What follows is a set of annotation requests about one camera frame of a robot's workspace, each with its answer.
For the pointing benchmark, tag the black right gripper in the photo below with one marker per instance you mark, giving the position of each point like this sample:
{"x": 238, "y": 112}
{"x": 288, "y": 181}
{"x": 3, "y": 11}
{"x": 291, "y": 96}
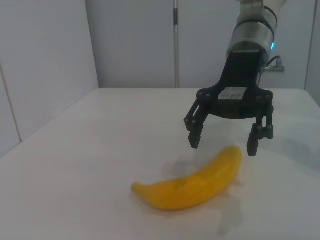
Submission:
{"x": 240, "y": 75}

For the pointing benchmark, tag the yellow plastic banana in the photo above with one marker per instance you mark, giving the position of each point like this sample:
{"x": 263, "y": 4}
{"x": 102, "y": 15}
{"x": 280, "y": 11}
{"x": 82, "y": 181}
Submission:
{"x": 190, "y": 190}

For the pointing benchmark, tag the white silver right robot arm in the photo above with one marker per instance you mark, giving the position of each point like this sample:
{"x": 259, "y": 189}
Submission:
{"x": 252, "y": 32}

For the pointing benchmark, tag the silver connector on right gripper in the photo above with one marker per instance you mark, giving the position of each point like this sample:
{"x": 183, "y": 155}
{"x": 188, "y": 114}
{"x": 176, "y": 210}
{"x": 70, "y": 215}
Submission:
{"x": 275, "y": 68}

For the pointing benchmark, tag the silver metal pole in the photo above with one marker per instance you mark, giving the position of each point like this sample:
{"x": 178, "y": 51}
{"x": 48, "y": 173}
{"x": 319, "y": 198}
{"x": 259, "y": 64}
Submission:
{"x": 176, "y": 50}

